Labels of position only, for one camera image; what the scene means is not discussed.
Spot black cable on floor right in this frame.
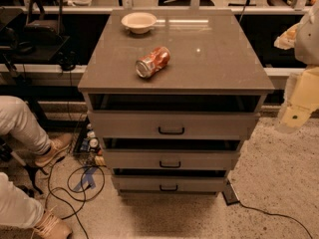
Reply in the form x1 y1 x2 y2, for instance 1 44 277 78
238 201 314 239

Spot blue tape on floor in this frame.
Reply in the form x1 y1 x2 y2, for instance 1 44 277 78
73 166 97 192

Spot grey middle drawer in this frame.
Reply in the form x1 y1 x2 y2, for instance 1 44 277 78
104 150 240 170

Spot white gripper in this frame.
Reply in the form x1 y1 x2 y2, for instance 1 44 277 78
275 67 319 133

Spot tan shoe upper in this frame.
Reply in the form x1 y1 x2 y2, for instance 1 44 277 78
35 133 72 167

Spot black bag with handles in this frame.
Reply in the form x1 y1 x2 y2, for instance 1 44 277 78
24 0 63 45

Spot crushed red soda can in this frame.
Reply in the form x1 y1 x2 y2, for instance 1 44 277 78
136 47 170 79

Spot tan shoe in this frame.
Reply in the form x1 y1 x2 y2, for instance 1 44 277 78
35 133 72 167
33 210 72 239

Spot person leg white trousers upper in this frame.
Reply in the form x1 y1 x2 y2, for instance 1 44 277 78
0 96 51 155

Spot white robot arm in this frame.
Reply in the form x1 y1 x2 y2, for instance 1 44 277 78
274 1 319 133

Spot white bowl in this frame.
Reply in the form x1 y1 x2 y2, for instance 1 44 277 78
121 12 157 34

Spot person leg white trousers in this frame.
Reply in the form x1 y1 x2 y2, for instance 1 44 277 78
0 96 51 155
0 172 44 229

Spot grey drawer cabinet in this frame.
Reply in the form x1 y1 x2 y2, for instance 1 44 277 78
77 9 276 197

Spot grey bottom drawer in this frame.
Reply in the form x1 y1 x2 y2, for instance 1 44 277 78
112 175 226 193

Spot black floor power box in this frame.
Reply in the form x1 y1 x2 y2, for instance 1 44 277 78
222 181 240 206

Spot person leg white trousers lower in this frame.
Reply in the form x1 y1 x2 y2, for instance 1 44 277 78
0 172 44 229

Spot tan shoe lower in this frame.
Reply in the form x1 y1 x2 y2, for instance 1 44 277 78
33 210 72 239

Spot grey top drawer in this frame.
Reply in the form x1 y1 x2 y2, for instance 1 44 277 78
88 111 259 140

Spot grey drawer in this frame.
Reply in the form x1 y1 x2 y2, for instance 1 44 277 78
88 111 259 140
104 150 240 170
112 175 226 193

